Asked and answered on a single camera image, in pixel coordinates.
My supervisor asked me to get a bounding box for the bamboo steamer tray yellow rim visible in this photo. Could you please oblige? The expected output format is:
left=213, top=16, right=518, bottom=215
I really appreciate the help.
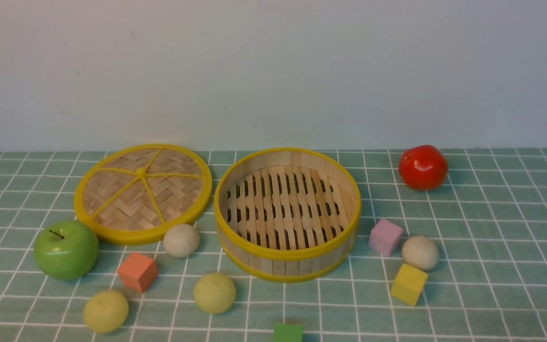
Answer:
left=214, top=148, right=362, bottom=282

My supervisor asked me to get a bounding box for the green apple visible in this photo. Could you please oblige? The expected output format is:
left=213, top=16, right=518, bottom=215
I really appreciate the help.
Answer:
left=33, top=219, right=99, bottom=281

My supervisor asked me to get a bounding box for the yellow bun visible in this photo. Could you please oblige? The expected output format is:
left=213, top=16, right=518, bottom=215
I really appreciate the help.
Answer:
left=83, top=290, right=130, bottom=334
left=193, top=273, right=236, bottom=315

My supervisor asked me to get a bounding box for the pink cube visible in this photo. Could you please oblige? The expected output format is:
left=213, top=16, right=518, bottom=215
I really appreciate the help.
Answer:
left=368, top=218, right=403, bottom=257

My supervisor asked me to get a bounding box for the red tomato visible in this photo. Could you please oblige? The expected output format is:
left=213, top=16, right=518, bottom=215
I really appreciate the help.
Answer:
left=398, top=144, right=449, bottom=192

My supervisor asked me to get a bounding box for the woven bamboo steamer lid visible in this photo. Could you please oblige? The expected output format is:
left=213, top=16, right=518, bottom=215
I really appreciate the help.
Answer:
left=74, top=143, right=213, bottom=246

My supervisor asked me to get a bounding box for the orange cube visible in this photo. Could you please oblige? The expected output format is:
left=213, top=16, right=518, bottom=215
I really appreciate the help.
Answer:
left=117, top=252, right=159, bottom=294

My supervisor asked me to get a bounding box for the green checked tablecloth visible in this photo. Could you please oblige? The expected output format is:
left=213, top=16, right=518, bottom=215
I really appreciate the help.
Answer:
left=0, top=149, right=547, bottom=342

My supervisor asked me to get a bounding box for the yellow cube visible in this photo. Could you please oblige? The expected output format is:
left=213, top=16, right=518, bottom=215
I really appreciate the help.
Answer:
left=391, top=263, right=428, bottom=306

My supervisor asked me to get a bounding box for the white bun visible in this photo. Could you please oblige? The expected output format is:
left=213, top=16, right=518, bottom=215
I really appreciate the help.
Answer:
left=401, top=236, right=440, bottom=271
left=162, top=224, right=200, bottom=258

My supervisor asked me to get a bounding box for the green cube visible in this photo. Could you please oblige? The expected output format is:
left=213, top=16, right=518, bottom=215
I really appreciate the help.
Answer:
left=272, top=324, right=303, bottom=342

